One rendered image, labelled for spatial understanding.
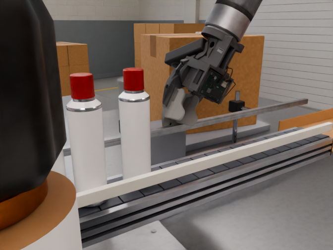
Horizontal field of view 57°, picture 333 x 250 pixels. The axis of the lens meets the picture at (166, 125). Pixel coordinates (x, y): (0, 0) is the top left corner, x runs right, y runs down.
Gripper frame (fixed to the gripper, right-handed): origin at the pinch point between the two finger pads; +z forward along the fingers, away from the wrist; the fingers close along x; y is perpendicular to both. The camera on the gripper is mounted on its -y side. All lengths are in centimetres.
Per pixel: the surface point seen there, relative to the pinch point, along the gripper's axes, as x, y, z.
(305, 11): 313, -233, -175
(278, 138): 21.9, 9.8, -8.0
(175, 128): 0.7, 2.2, -0.3
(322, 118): 66, -7, -21
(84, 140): -18.8, 8.0, 5.2
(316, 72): 353, -196, -111
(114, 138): -10.9, 2.3, 5.3
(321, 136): 39.6, 9.1, -13.4
